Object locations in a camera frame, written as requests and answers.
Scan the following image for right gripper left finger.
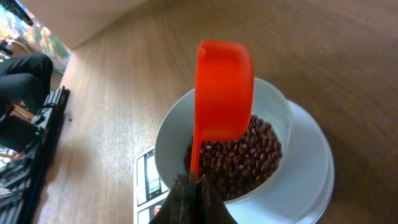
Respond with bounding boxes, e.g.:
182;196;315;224
149;174;195;224

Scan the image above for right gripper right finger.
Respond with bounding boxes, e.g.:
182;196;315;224
194;177;236;224

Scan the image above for orange measuring scoop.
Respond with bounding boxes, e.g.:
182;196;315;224
190;40;254;180

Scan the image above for white digital kitchen scale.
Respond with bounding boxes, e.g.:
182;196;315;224
134;102;335;223

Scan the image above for red beans in bowl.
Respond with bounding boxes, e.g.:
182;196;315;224
198;114;283;201

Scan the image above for white round bowl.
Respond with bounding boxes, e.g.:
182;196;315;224
154;77;294;205

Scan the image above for person in black clothing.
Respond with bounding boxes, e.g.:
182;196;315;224
1;53;53;113

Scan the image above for black metal frame rail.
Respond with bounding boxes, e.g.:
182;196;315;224
1;86;70;223

